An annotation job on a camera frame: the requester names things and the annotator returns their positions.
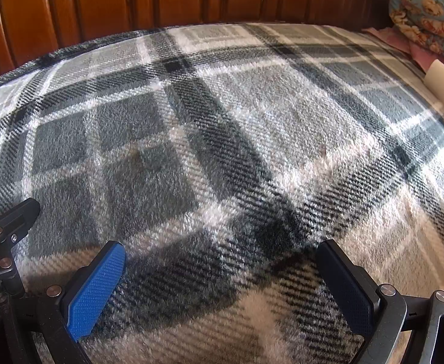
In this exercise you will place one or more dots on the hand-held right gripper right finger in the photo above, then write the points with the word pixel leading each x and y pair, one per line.
pixel 347 284

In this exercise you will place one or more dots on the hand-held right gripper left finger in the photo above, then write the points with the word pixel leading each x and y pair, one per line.
pixel 93 295

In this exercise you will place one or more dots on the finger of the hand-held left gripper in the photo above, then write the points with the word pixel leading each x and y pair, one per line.
pixel 17 216

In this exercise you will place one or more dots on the grey plaid blanket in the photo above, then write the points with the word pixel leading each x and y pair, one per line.
pixel 222 140

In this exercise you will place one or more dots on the pink bed sheet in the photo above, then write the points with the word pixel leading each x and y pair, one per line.
pixel 419 51

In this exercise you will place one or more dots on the floral quilt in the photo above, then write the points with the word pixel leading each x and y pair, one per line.
pixel 426 11

